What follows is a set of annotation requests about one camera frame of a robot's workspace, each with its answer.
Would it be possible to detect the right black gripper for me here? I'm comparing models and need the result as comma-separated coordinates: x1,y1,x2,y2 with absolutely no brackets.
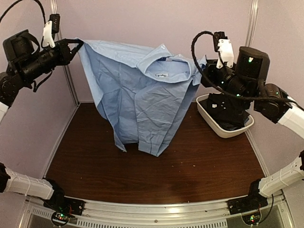
201,59,251,105

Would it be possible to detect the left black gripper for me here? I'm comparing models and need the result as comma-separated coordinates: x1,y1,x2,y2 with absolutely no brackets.
19,38,83,83

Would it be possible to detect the white plastic basket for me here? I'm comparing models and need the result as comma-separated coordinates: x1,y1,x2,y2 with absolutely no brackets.
195,94,255,139

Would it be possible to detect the light blue long sleeve shirt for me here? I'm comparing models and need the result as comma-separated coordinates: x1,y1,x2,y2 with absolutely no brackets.
79,40,206,157

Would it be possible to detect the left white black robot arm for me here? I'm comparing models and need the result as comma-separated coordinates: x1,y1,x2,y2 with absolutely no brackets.
0,30,83,211

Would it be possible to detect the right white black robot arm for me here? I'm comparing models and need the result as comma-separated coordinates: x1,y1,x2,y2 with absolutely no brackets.
200,47,304,137

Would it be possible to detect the black folded shirt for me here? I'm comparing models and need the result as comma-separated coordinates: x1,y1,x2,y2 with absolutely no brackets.
206,93,249,125

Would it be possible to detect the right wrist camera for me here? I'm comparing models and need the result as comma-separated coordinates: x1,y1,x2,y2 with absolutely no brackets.
213,31,234,69

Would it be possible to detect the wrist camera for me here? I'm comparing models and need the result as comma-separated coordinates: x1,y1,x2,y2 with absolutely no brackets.
213,31,234,69
41,14,60,48

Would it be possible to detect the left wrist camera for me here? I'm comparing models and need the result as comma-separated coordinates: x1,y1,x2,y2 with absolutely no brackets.
41,14,60,48

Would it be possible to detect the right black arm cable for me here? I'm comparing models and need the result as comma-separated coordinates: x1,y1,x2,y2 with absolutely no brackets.
191,30,240,98

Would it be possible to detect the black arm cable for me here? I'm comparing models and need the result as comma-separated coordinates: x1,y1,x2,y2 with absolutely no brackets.
191,30,240,98
0,0,47,27

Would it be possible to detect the left aluminium frame post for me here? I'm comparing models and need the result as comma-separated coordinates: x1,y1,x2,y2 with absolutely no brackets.
49,0,79,106

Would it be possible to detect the aluminium frame post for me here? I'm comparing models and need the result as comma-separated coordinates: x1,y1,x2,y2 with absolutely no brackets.
49,0,79,106
245,0,259,47

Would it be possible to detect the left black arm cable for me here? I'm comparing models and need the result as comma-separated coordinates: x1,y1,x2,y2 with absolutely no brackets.
0,0,47,27

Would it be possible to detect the right aluminium frame post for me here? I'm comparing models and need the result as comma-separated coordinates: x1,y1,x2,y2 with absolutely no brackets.
245,0,259,47

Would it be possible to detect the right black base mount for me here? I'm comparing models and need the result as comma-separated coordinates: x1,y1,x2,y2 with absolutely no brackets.
227,196,268,215

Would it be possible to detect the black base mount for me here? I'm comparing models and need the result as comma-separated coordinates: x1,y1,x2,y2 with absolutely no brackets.
42,197,85,216
227,196,268,215

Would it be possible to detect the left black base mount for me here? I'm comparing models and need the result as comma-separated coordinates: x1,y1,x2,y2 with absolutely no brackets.
42,197,85,216

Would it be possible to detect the front aluminium rail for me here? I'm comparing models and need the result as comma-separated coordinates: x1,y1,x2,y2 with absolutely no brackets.
17,191,295,228

